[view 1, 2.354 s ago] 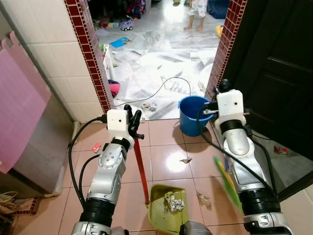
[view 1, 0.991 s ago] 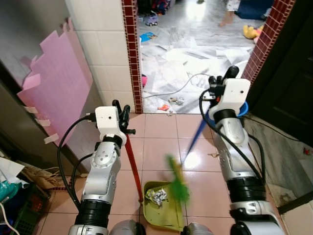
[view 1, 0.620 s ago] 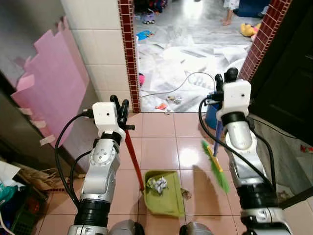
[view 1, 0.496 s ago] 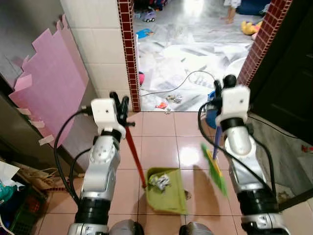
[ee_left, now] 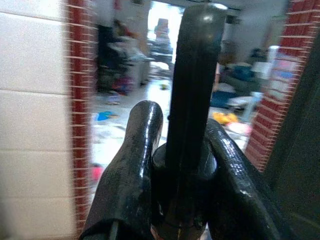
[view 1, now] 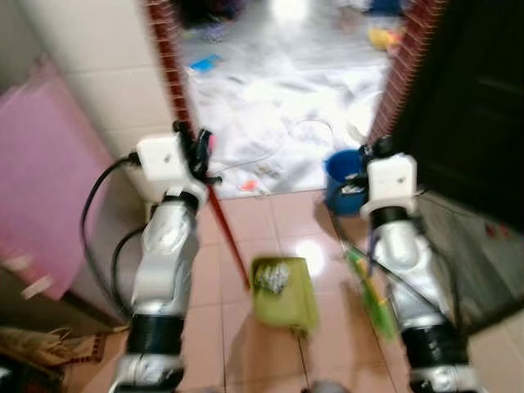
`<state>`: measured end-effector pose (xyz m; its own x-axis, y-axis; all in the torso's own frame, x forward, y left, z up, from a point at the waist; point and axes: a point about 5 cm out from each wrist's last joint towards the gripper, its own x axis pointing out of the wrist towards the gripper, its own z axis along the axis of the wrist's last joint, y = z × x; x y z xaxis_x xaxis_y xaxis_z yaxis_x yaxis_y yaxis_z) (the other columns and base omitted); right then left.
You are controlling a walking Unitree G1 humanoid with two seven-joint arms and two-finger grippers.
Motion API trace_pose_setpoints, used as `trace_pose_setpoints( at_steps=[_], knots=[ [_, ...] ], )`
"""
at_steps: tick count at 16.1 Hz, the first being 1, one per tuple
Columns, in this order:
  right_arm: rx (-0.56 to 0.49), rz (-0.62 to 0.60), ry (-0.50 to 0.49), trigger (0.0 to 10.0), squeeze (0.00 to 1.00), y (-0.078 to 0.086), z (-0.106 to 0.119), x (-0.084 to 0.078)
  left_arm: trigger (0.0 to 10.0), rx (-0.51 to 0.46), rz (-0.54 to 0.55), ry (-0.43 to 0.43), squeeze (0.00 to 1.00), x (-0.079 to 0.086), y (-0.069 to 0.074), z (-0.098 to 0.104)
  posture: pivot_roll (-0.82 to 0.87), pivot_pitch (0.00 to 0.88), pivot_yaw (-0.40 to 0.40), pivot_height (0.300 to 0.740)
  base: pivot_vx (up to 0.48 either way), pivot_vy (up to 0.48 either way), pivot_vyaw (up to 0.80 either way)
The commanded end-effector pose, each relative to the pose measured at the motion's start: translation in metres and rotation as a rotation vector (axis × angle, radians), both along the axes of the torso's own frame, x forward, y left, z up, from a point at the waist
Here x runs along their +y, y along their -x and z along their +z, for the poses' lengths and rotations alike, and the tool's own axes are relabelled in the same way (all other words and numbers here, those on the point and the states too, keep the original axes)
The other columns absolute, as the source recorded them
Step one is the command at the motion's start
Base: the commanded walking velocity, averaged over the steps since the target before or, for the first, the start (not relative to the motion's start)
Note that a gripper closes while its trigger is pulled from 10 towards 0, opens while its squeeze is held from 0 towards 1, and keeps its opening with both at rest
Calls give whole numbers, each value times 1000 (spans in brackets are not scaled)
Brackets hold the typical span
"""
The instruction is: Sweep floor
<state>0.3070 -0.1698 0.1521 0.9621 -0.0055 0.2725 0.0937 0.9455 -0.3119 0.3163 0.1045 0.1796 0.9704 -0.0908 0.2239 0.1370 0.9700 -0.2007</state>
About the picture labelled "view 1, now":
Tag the blue flat book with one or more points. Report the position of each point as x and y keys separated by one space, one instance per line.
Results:
x=205 y=63

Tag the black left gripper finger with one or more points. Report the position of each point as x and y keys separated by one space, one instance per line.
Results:
x=184 y=139
x=205 y=146

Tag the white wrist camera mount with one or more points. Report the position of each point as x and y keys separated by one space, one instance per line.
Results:
x=160 y=160
x=391 y=180

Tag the grey robot right knee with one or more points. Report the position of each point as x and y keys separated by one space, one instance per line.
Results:
x=327 y=387

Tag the brown wicker basket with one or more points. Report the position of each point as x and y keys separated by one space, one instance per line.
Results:
x=45 y=348

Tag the pink bag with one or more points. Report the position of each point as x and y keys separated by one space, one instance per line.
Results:
x=214 y=144

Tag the yellow plush toy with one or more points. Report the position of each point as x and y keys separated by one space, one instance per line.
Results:
x=385 y=38

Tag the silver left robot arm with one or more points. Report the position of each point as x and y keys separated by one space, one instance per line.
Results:
x=168 y=254

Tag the pink foam mat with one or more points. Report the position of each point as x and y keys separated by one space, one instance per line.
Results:
x=49 y=180

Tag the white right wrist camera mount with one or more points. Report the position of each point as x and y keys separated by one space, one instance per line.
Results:
x=391 y=180

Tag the dark wooden door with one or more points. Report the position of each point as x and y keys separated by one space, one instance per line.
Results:
x=475 y=82

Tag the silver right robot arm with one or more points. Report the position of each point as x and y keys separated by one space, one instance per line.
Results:
x=401 y=254

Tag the blue plastic bucket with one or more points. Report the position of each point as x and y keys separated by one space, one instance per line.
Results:
x=340 y=176

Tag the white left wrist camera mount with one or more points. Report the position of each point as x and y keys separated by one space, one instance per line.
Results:
x=160 y=160

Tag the small red wrapper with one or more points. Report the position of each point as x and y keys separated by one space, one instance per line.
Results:
x=499 y=231

